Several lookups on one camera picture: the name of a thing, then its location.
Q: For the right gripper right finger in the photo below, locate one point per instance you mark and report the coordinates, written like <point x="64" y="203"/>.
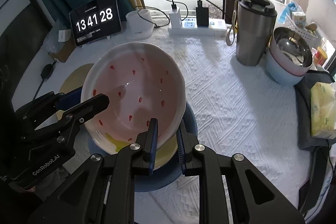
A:
<point x="232" y="187"/>

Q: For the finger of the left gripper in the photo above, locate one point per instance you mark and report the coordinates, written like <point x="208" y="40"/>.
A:
<point x="48" y="104"/>
<point x="78" y="114"/>

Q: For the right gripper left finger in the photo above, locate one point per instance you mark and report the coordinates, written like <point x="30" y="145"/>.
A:
<point x="102" y="189"/>

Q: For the beige round plate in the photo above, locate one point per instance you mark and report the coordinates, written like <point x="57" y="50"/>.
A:
<point x="74" y="81"/>

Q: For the large dark blue bowl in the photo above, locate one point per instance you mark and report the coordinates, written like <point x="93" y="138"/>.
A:
<point x="169" y="172"/>

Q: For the pink strawberry ceramic bowl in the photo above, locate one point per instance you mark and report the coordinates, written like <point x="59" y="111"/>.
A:
<point x="141" y="82"/>

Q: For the round black puck device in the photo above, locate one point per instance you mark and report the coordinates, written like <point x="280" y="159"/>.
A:
<point x="47" y="71"/>

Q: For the black phone on stand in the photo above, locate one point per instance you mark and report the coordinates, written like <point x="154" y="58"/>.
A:
<point x="310" y="191"/>

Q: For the clear plastic bag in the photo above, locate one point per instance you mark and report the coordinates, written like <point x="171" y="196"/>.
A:
<point x="51" y="43"/>

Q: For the cardboard box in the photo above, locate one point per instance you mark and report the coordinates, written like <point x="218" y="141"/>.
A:
<point x="62" y="55"/>

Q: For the small white box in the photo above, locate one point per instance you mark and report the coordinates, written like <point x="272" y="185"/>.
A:
<point x="64" y="35"/>

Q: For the white textured tablecloth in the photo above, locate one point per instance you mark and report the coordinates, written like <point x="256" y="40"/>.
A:
<point x="238" y="109"/>

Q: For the tablet showing clock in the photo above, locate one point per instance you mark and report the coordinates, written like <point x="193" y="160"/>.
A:
<point x="95" y="20"/>

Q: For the yellow tissue pack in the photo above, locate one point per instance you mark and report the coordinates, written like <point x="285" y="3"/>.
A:
<point x="322" y="96"/>

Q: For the light blue small bowl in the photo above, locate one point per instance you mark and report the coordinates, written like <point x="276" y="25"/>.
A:
<point x="278" y="73"/>

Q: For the dark grey folded cloth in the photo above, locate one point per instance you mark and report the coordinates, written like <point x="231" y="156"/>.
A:
<point x="303" y="106"/>

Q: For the white charger plug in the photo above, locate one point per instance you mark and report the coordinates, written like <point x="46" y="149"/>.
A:
<point x="175" y="18"/>

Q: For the red yellow can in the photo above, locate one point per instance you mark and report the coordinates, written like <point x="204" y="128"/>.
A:
<point x="319" y="57"/>

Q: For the black charger plug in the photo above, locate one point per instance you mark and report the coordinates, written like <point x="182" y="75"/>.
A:
<point x="202" y="16"/>

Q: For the white power strip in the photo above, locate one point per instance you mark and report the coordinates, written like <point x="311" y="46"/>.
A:
<point x="216" y="28"/>

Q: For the white plastic basket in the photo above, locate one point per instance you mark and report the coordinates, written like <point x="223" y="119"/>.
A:
<point x="313" y="39"/>

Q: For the steel travel tumbler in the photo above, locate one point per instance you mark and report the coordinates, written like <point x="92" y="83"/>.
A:
<point x="252" y="26"/>

